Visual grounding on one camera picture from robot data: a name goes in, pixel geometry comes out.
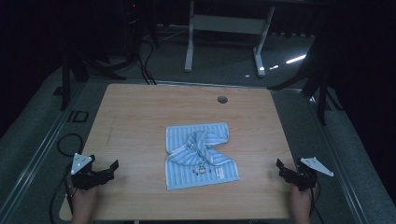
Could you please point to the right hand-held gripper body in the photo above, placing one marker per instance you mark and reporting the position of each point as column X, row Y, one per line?
column 306, row 179

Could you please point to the person's right hand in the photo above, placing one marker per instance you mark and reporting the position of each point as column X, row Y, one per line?
column 302, row 202

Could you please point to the person's left hand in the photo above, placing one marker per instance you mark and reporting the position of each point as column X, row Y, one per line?
column 84, row 202

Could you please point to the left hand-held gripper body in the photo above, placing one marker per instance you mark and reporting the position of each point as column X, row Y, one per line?
column 82, row 179

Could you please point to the white metal desk frame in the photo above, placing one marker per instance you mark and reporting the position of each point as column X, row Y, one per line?
column 227, row 24

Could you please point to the black metal stand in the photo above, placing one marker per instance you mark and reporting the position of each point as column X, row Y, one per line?
column 66, row 84
column 322, row 102

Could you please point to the dark computer tower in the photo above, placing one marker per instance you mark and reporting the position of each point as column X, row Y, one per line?
column 132, row 31

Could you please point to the blue striped towel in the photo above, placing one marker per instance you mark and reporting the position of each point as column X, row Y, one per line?
column 186, row 177

